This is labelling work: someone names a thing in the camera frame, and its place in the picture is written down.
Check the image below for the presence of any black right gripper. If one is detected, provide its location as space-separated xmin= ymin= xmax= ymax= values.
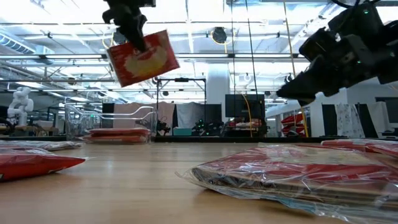
xmin=275 ymin=20 xmax=398 ymax=107

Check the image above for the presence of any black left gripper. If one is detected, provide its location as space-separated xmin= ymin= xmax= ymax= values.
xmin=102 ymin=0 xmax=156 ymax=53

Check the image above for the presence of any black door panel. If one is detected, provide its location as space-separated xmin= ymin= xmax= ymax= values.
xmin=321 ymin=103 xmax=338 ymax=137

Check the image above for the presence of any red bin rack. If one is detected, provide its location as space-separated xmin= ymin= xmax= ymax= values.
xmin=280 ymin=113 xmax=305 ymax=136

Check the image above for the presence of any white patterned curtain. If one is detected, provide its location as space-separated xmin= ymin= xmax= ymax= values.
xmin=335 ymin=103 xmax=359 ymax=139

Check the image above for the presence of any black monitor screen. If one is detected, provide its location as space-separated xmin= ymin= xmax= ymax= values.
xmin=224 ymin=93 xmax=266 ymax=119

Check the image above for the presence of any grey cloth panel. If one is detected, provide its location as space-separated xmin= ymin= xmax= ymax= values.
xmin=175 ymin=102 xmax=206 ymax=130

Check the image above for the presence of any clear plastic basket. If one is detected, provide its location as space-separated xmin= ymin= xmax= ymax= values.
xmin=64 ymin=104 xmax=159 ymax=144

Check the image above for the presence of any teal box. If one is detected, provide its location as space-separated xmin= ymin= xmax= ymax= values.
xmin=172 ymin=128 xmax=194 ymax=137

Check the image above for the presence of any black robot with green lights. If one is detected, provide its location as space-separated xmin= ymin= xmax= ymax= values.
xmin=192 ymin=117 xmax=224 ymax=137

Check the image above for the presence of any black ceiling cord reel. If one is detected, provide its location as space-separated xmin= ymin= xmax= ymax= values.
xmin=211 ymin=26 xmax=233 ymax=46
xmin=111 ymin=27 xmax=127 ymax=46

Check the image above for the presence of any yellow hanging cable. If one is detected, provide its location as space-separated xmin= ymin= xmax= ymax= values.
xmin=283 ymin=2 xmax=310 ymax=138

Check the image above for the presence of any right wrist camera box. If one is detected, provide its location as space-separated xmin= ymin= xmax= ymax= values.
xmin=298 ymin=27 xmax=339 ymax=62

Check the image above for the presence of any black camera rig frame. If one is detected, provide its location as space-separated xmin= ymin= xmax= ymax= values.
xmin=155 ymin=77 xmax=207 ymax=136

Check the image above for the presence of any black hanging cable with loop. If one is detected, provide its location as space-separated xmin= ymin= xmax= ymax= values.
xmin=244 ymin=0 xmax=260 ymax=138

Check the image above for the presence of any orange hanging cable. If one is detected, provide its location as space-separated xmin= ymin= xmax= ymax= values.
xmin=241 ymin=94 xmax=253 ymax=138

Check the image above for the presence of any thin black hanging cable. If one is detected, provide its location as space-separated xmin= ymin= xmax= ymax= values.
xmin=230 ymin=0 xmax=237 ymax=138

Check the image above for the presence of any black wall screen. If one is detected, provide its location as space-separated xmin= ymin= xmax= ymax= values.
xmin=374 ymin=96 xmax=398 ymax=124

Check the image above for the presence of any black aluminium table frame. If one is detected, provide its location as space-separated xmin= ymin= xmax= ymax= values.
xmin=0 ymin=135 xmax=398 ymax=143

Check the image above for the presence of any long ceiling light rail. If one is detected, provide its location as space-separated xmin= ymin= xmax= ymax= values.
xmin=0 ymin=53 xmax=307 ymax=60

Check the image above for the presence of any grey ceiling air duct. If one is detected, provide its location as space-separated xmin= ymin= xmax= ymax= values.
xmin=0 ymin=32 xmax=56 ymax=65

